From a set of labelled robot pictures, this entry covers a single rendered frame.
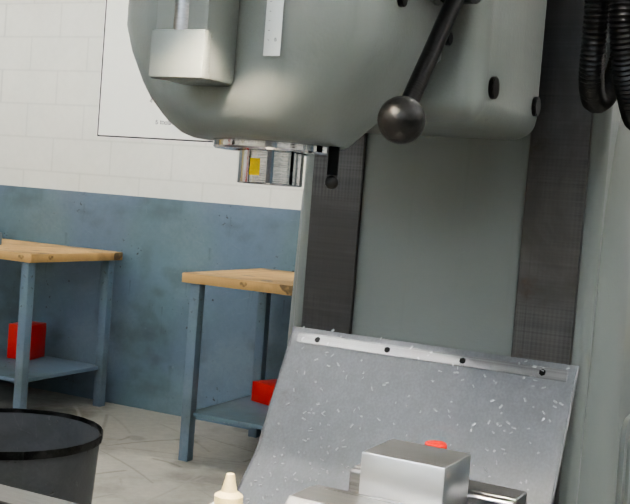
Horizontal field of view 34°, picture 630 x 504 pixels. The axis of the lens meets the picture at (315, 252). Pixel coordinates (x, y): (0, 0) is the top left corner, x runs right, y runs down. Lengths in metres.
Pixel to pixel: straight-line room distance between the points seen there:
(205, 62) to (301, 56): 0.06
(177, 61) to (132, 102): 5.43
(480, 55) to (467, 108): 0.04
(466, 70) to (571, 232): 0.29
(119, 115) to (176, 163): 0.48
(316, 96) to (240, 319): 4.99
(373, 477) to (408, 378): 0.39
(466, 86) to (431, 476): 0.30
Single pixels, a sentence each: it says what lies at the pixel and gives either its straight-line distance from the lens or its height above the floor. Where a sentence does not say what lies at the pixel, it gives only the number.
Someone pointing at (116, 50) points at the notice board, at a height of 2.02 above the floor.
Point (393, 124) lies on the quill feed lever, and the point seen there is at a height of 1.32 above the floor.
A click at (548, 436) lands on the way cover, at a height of 1.06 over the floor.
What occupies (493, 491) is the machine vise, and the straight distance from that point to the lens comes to 0.76.
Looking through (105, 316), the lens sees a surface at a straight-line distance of 5.99.
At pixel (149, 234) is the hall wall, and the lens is 5.96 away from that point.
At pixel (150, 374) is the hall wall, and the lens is 6.01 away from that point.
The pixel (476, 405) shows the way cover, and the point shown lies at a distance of 1.07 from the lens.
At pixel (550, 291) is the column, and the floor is 1.20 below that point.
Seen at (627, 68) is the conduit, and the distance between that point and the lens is 0.89.
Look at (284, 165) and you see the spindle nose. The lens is 0.74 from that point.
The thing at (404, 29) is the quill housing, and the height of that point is 1.39.
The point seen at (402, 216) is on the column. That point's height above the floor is 1.26.
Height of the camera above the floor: 1.27
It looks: 3 degrees down
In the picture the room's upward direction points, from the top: 4 degrees clockwise
